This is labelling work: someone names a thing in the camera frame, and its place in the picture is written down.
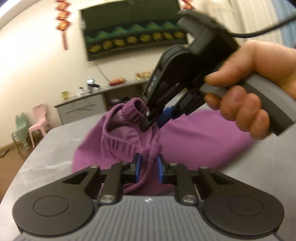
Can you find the television with patterned cover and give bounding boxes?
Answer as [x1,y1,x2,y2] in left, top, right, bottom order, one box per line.
[80,0,189,62]

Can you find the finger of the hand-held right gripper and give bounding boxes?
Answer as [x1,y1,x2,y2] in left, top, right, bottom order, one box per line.
[157,90,200,128]
[139,101,163,131]

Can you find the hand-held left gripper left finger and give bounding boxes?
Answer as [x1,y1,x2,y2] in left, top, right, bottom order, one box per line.
[50,153,142,205]

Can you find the black cable on cabinet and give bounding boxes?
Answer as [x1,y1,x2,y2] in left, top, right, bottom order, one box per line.
[66,104,95,115]

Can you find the television power cable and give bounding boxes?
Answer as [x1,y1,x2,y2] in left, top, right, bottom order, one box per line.
[95,61,111,83]

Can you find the green plastic child chair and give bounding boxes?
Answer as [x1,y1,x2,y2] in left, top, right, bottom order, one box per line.
[11,112,30,150]

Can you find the person's right hand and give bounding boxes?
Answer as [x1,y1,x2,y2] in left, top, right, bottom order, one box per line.
[203,40,296,141]

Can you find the red plate of fruit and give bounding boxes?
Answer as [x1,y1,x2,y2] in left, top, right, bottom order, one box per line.
[108,78,126,87]

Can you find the pink plastic child chair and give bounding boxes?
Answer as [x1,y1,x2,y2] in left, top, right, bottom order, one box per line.
[28,104,52,149]

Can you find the cream curtain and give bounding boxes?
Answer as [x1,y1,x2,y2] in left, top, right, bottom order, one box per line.
[199,0,296,50]

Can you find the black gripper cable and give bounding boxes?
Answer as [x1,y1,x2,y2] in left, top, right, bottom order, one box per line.
[228,19,296,39]

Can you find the long low television cabinet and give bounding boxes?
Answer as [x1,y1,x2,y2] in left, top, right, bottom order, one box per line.
[54,80,153,126]

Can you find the purple pants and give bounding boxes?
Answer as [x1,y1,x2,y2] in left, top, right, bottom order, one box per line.
[72,97,257,196]

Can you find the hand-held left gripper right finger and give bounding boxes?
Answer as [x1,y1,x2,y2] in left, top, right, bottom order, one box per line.
[157,154,248,205]

